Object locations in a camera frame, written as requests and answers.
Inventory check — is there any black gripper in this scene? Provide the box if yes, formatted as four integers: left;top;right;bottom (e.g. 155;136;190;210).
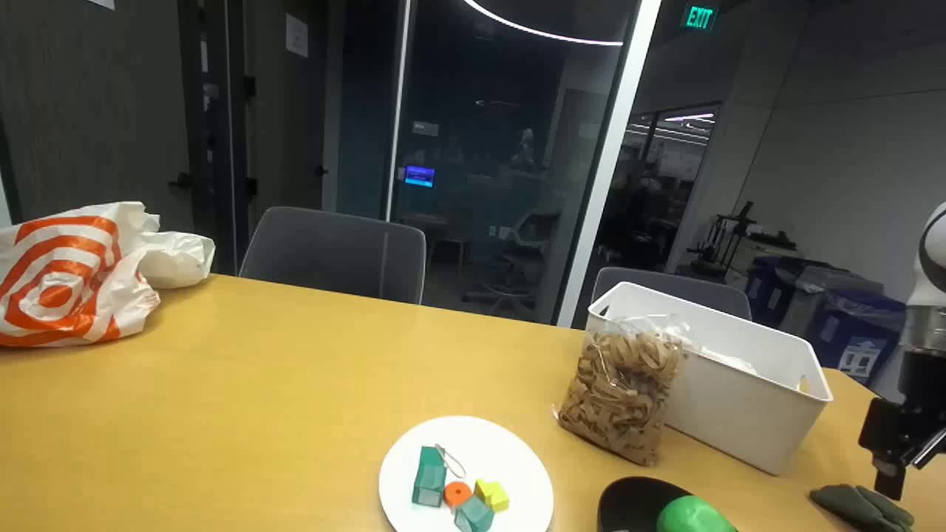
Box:
857;352;946;498

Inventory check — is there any black bowl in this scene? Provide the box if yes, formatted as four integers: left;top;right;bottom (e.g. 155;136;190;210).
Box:
597;476;736;532

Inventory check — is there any white glass wall post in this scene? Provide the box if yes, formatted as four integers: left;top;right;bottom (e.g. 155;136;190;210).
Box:
556;0;666;331

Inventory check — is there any white plastic basket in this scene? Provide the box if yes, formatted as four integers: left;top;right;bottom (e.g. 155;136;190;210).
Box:
587;280;838;479

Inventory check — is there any small teal toy block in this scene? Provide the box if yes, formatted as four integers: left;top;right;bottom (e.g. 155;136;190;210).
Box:
454;492;498;532

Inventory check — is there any blue lit display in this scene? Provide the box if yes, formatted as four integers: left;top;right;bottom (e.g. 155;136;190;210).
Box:
400;163;440;192

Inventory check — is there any clear bag of pasta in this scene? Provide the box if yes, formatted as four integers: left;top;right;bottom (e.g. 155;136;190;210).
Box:
556;317;689;470

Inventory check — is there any blue recycling bin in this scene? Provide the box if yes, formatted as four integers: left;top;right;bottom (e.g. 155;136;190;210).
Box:
746;253;822;340
807;290;927;386

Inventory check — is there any ring ceiling light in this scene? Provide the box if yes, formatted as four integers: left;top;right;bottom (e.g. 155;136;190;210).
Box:
461;0;631;51

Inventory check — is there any orange and white plastic bag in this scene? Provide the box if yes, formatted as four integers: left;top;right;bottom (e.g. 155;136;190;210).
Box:
0;197;219;352

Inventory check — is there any white round plate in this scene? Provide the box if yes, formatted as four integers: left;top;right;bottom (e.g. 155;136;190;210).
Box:
375;414;556;532

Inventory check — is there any green exit sign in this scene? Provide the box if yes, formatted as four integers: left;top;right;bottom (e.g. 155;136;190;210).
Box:
683;3;720;31

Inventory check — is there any yellow toy block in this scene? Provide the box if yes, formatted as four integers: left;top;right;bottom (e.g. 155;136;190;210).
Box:
473;479;514;513

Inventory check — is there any green toy apple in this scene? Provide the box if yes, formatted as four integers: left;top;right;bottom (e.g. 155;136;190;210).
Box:
655;492;736;532

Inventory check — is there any white paper door sign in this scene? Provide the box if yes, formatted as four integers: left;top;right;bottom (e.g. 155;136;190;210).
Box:
285;12;312;58

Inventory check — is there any orange round bead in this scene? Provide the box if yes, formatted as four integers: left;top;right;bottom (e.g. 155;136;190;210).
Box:
440;479;473;512

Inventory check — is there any large teal toy block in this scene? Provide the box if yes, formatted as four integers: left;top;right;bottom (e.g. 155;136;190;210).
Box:
412;444;449;512

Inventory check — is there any dark green sock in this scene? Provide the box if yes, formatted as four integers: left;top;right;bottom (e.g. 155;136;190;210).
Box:
807;482;918;532

